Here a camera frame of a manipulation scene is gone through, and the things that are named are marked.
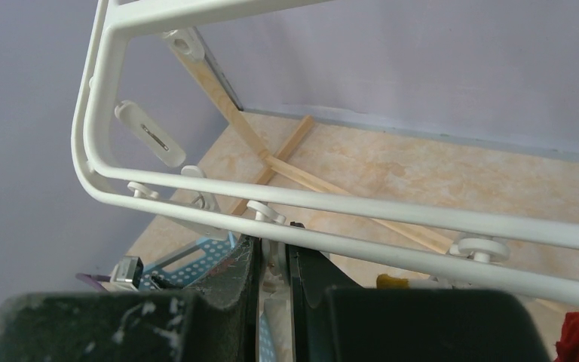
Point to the white hanger clip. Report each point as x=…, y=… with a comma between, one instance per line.
x=146, y=129
x=204, y=201

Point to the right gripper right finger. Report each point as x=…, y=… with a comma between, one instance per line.
x=336, y=319

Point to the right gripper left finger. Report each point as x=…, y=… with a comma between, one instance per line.
x=98, y=326

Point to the white clip hanger frame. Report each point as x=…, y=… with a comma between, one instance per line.
x=115, y=24

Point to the light blue plastic basket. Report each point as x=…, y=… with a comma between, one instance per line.
x=194, y=265

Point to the green hanging sock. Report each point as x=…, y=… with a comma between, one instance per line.
x=385, y=282

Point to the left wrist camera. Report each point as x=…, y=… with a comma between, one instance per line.
x=127, y=274

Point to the wooden drying rack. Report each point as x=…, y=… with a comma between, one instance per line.
x=346, y=161

